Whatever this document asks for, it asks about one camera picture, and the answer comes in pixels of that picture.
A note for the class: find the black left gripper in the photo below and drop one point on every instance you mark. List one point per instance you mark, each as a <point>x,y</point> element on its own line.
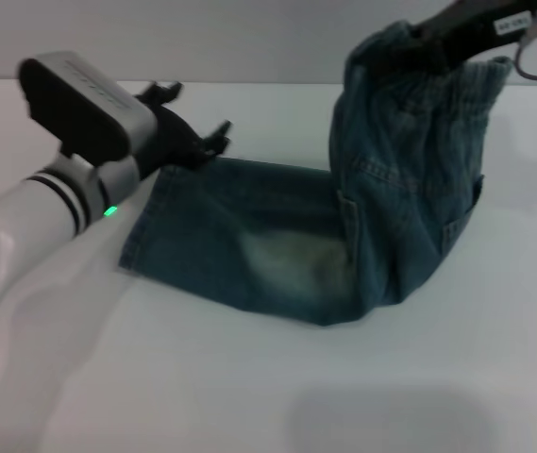
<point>169,141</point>

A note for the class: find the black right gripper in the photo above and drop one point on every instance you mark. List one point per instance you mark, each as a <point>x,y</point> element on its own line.
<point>471,28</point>

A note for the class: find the blue denim shorts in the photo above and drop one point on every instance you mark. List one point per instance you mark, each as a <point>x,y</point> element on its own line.
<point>343,203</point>

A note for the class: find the grey black wrist camera box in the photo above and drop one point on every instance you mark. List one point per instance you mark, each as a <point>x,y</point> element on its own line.
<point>84,108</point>

